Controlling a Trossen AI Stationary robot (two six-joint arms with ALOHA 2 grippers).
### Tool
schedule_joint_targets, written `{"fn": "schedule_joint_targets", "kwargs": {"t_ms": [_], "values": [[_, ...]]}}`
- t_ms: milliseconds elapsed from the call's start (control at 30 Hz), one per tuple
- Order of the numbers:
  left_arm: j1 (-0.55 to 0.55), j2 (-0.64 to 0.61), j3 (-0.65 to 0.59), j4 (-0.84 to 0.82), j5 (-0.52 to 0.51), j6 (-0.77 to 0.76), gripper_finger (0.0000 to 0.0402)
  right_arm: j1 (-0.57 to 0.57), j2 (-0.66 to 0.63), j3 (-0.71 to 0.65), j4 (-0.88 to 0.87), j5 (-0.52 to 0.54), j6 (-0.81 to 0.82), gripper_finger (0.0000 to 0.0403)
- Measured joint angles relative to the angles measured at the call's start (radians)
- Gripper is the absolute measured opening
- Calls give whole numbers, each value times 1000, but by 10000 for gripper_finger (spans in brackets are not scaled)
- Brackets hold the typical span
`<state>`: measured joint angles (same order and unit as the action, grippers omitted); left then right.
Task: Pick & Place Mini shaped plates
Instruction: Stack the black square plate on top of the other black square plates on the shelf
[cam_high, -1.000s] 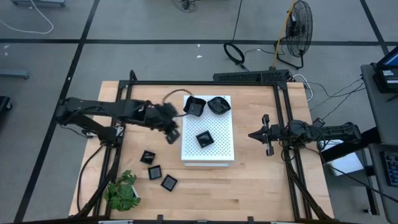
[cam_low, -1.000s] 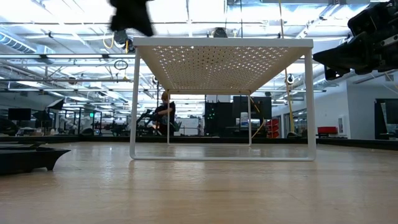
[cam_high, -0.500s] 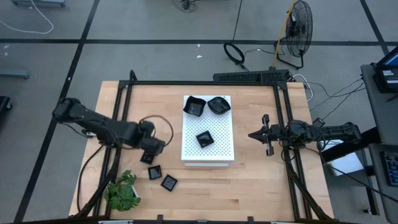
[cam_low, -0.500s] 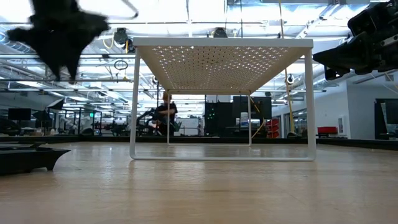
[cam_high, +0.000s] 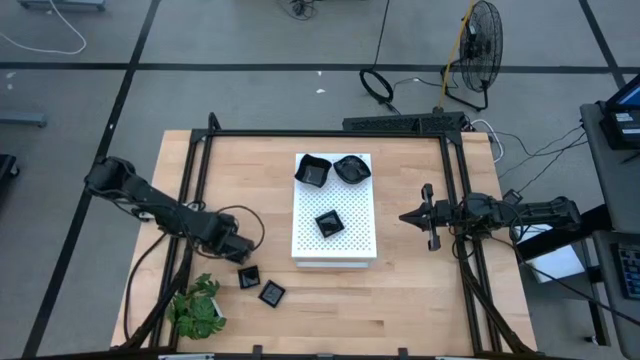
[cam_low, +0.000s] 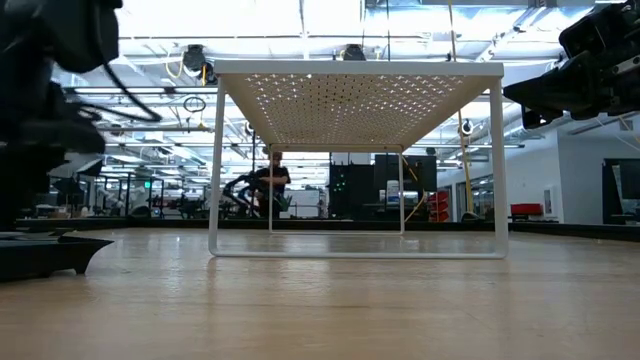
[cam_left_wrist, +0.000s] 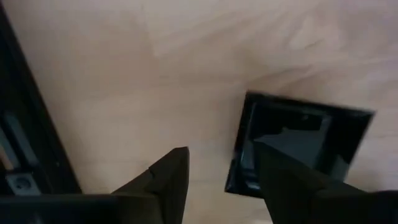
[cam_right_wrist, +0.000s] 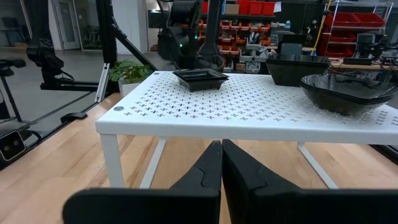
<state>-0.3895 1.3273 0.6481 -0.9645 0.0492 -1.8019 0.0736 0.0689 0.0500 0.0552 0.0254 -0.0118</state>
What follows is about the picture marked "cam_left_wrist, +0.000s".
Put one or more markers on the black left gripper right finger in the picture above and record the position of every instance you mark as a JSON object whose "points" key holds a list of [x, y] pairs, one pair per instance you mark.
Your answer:
{"points": [[311, 205]]}

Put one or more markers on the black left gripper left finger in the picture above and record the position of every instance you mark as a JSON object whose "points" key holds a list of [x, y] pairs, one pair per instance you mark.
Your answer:
{"points": [[140, 208]]}

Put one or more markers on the small black square plate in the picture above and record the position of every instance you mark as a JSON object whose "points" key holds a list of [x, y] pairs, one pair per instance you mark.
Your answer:
{"points": [[295, 130]]}

